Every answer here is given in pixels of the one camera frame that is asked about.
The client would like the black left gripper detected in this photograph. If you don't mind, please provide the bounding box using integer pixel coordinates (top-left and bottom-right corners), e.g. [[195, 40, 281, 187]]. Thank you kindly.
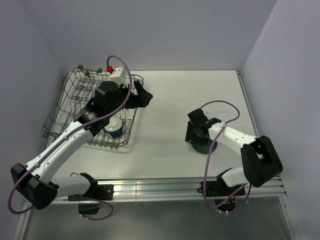
[[106, 80, 152, 117]]

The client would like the dark teal round plate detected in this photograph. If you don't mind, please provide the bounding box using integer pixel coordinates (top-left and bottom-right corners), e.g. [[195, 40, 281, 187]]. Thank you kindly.
[[190, 140, 213, 154]]

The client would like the teal and cream bowl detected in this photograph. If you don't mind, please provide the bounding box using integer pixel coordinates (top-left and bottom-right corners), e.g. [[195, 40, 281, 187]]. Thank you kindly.
[[103, 116, 124, 139]]

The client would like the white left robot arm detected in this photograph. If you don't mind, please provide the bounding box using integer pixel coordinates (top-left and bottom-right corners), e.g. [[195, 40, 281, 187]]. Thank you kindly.
[[10, 80, 153, 210]]

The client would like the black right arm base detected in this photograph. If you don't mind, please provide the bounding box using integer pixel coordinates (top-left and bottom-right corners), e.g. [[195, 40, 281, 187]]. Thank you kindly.
[[206, 180, 251, 215]]

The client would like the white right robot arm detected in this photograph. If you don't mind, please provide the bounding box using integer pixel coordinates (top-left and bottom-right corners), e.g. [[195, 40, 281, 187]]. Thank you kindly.
[[185, 108, 283, 195]]

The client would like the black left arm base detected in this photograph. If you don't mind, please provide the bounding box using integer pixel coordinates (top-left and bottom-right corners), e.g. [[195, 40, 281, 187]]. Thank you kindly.
[[78, 184, 114, 215]]

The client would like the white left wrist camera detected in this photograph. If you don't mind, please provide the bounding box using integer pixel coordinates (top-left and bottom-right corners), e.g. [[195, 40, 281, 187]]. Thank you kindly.
[[106, 65, 127, 86]]

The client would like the grey wire dish rack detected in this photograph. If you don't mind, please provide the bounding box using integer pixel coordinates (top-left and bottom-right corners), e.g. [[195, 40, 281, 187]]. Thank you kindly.
[[41, 65, 137, 149]]

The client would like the aluminium mounting rail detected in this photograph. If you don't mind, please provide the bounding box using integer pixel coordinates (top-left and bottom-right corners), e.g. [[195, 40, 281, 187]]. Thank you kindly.
[[98, 176, 287, 203]]

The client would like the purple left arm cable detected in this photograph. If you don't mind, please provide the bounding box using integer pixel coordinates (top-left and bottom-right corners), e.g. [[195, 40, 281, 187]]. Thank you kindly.
[[6, 55, 133, 221]]

